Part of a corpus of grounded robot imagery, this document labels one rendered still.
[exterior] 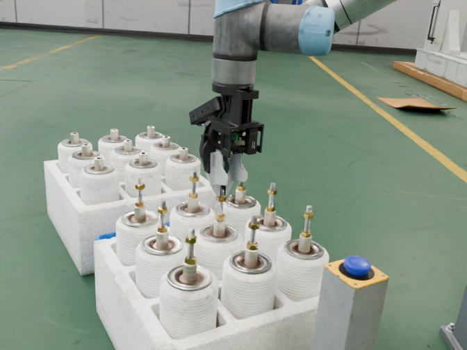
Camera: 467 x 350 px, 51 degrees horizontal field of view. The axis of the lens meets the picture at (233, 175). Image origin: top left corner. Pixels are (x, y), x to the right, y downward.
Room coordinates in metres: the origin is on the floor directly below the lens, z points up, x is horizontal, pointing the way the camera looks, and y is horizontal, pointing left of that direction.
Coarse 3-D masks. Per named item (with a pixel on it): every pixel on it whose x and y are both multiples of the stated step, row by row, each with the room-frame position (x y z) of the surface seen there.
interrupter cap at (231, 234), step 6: (204, 228) 0.86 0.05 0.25; (210, 228) 0.86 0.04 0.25; (228, 228) 0.87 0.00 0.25; (234, 228) 0.87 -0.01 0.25; (204, 234) 0.84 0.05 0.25; (210, 234) 0.84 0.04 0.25; (228, 234) 0.85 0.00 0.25; (234, 234) 0.85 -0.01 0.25; (210, 240) 0.81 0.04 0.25; (216, 240) 0.81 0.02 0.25; (222, 240) 0.81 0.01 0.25; (228, 240) 0.82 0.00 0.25
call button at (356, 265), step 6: (348, 258) 0.65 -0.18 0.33; (354, 258) 0.65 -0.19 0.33; (360, 258) 0.65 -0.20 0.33; (348, 264) 0.63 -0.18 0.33; (354, 264) 0.63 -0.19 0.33; (360, 264) 0.63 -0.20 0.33; (366, 264) 0.63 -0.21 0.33; (348, 270) 0.63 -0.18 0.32; (354, 270) 0.62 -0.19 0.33; (360, 270) 0.62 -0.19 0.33; (366, 270) 0.62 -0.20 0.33
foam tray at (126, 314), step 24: (96, 240) 0.91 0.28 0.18; (96, 264) 0.90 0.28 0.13; (120, 264) 0.83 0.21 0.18; (96, 288) 0.90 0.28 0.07; (120, 288) 0.75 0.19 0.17; (120, 312) 0.76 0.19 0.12; (144, 312) 0.68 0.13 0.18; (264, 312) 0.70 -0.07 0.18; (288, 312) 0.71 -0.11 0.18; (312, 312) 0.73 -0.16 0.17; (120, 336) 0.76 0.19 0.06; (144, 336) 0.65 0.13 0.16; (168, 336) 0.63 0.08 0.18; (192, 336) 0.63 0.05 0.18; (216, 336) 0.63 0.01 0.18; (240, 336) 0.65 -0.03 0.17; (264, 336) 0.68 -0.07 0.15; (288, 336) 0.70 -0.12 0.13; (312, 336) 0.73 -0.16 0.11
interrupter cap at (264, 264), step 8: (232, 256) 0.76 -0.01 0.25; (240, 256) 0.76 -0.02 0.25; (264, 256) 0.77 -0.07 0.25; (232, 264) 0.73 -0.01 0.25; (240, 264) 0.74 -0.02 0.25; (256, 264) 0.74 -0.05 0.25; (264, 264) 0.74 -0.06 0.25; (240, 272) 0.71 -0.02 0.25; (248, 272) 0.71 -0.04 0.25; (256, 272) 0.71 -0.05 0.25; (264, 272) 0.72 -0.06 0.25
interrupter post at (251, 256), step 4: (256, 248) 0.75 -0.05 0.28; (248, 252) 0.74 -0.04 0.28; (252, 252) 0.74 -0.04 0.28; (256, 252) 0.74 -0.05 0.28; (248, 256) 0.74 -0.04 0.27; (252, 256) 0.74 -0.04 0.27; (256, 256) 0.74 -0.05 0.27; (248, 260) 0.74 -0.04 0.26; (252, 260) 0.74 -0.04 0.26; (256, 260) 0.74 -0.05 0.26; (248, 264) 0.74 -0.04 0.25; (252, 264) 0.74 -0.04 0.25
